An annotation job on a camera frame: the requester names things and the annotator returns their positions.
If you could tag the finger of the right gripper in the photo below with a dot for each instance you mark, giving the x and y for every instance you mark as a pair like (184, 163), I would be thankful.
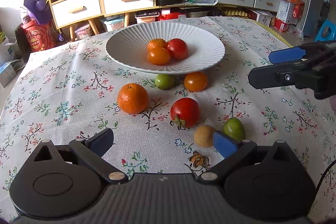
(317, 74)
(304, 51)

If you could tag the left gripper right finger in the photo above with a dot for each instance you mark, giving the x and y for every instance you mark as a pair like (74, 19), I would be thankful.
(234, 153)

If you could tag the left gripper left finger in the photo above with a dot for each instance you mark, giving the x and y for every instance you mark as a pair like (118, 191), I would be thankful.
(89, 154)

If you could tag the green fruit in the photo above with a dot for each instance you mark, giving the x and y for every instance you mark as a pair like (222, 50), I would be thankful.
(163, 81)
(234, 128)

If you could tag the brown kiwi fruit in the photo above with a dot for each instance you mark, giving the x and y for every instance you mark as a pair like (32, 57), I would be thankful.
(203, 136)

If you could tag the red tomato with stem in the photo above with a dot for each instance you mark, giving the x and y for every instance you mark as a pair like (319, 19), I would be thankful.
(185, 113)

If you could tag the large orange mandarin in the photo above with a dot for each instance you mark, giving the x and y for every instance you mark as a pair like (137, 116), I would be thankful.
(132, 98)

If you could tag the small orange tomato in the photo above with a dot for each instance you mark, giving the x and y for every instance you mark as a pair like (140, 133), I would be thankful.
(158, 56)

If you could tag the small orange mandarin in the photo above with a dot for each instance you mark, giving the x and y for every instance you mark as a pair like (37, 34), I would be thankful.
(156, 43)

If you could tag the dried tomato stem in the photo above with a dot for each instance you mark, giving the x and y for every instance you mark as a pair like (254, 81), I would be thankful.
(197, 160)

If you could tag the floral tablecloth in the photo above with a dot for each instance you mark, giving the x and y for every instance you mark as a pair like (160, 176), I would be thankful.
(71, 92)

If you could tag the green fruit under plate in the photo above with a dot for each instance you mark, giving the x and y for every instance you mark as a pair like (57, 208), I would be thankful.
(163, 81)

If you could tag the white ribbed plate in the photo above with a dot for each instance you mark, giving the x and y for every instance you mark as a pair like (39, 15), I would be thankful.
(128, 47)

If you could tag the red gift box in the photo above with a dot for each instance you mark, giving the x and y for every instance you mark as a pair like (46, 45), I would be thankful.
(39, 36)

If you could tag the purple plush toy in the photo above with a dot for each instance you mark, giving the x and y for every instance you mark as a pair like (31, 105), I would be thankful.
(38, 10)

